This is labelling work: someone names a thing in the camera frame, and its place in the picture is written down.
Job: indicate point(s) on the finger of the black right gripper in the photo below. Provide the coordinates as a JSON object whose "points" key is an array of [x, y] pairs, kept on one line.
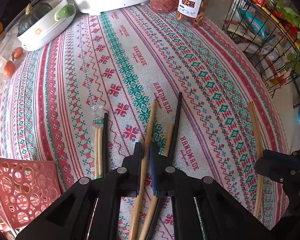
{"points": [[275, 170], [281, 158]]}

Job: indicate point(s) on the black wire vegetable rack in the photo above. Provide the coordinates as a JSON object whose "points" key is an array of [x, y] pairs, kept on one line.
{"points": [[259, 31]]}

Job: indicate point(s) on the pink perforated plastic basket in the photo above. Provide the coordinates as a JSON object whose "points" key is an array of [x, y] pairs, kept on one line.
{"points": [[27, 188]]}

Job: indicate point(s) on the white bowl green handle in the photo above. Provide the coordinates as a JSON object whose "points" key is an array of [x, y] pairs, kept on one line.
{"points": [[56, 17]]}

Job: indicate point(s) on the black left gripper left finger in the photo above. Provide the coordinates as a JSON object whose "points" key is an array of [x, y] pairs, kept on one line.
{"points": [[124, 181]]}

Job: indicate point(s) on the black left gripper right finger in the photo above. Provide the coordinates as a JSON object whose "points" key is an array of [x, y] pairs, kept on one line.
{"points": [[167, 181]]}

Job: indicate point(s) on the green leafy vegetables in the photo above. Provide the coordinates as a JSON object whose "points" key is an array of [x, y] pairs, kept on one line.
{"points": [[292, 18]]}

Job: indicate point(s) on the glass jar with wooden lid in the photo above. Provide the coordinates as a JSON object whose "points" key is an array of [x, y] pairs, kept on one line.
{"points": [[12, 54]]}

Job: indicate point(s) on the wooden chopstick of two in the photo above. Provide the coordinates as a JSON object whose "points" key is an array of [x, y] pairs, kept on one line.
{"points": [[154, 199], [144, 166]]}

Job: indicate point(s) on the black chopstick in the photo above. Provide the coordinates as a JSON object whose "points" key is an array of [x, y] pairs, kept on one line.
{"points": [[170, 155]]}

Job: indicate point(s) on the wrapped disposable chopsticks packet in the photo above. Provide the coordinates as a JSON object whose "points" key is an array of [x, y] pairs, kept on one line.
{"points": [[98, 114]]}

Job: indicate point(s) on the dark green pumpkin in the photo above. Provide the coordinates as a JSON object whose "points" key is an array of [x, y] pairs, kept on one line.
{"points": [[32, 15]]}

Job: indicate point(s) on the striped patterned tablecloth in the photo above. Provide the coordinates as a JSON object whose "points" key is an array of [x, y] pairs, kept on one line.
{"points": [[125, 60]]}

